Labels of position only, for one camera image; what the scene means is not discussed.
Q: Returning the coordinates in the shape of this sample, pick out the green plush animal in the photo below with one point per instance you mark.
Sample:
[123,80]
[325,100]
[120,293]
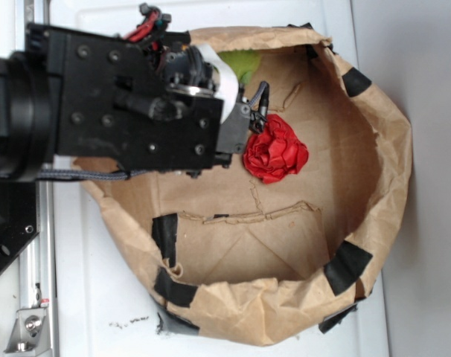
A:
[244,63]

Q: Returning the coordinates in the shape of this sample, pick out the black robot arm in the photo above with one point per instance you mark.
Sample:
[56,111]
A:
[26,130]

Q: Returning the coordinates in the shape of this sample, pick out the brown paper bag bin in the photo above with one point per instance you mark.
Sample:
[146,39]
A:
[255,263]

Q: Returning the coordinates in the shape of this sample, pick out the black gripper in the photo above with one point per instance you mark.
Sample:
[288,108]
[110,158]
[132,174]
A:
[150,104]

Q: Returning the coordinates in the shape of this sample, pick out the red crumpled cloth flower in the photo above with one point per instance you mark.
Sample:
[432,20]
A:
[276,152]

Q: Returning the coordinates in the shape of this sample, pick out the metal corner bracket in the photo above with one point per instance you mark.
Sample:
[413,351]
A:
[30,335]

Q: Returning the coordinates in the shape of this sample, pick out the aluminium frame rail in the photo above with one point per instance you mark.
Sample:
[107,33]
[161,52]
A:
[37,265]

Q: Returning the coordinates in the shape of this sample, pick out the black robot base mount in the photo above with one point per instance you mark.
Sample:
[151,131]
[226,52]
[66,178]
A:
[18,220]

